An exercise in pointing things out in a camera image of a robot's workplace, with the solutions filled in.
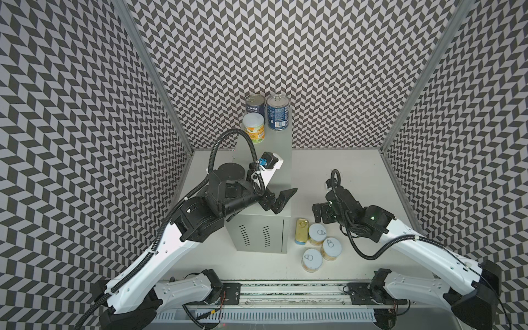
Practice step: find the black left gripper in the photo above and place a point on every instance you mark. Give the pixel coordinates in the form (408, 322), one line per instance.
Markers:
(283, 196)

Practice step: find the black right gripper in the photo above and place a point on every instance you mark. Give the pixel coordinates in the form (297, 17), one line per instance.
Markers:
(328, 210)

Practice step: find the white lid can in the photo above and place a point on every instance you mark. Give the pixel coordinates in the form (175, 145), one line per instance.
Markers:
(331, 249)
(311, 260)
(317, 234)
(255, 127)

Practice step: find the white lid can front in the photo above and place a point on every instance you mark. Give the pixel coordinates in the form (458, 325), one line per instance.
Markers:
(311, 260)

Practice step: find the blue label tin can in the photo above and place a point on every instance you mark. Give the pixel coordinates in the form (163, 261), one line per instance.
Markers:
(278, 110)

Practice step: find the tomato can dark label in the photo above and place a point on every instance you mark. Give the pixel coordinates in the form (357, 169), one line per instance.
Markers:
(255, 103)

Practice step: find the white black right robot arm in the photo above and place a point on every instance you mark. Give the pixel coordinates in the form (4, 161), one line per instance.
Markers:
(467, 288)

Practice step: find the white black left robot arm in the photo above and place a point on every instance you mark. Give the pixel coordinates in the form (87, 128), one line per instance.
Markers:
(134, 298)

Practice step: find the gold rectangular sardine tin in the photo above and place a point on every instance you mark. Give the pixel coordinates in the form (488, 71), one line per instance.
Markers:
(302, 231)

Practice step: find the grey metal cabinet box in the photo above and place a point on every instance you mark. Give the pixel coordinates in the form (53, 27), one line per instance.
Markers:
(257, 230)

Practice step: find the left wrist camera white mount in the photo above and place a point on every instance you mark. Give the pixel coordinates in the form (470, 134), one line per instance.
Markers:
(267, 164)

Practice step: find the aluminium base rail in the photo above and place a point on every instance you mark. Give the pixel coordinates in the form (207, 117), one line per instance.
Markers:
(314, 304)

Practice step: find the right aluminium corner post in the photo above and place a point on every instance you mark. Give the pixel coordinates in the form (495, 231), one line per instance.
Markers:
(460, 14)

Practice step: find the aluminium corner post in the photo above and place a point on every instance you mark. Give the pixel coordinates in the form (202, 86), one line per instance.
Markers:
(123, 12)
(460, 14)

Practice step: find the left aluminium corner post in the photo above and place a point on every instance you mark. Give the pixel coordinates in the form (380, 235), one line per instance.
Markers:
(123, 12)

